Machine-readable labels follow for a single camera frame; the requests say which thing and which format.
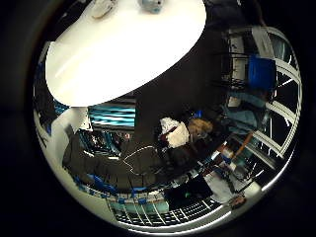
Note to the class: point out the small white plush toy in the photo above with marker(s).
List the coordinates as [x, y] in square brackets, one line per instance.
[102, 8]

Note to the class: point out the blue grey cloth pile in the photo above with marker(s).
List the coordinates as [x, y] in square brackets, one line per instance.
[245, 115]

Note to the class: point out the cyan aluminium frame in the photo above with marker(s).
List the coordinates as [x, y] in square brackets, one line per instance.
[112, 115]

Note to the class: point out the orange wooden handrail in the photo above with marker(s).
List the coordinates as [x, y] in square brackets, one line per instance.
[243, 144]

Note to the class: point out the brown furry bundle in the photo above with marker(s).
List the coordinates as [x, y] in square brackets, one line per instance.
[200, 126]

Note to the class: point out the white cluttered desk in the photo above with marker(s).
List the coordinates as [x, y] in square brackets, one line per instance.
[223, 187]

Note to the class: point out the grey white plush seal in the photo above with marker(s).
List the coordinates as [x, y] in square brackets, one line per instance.
[153, 5]

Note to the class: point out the person in dark clothes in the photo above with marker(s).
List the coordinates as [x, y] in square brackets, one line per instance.
[230, 13]

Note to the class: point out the metal shelf rack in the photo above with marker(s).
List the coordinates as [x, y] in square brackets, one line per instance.
[230, 65]

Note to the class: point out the blue plastic chair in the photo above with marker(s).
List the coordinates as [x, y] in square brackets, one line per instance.
[261, 72]

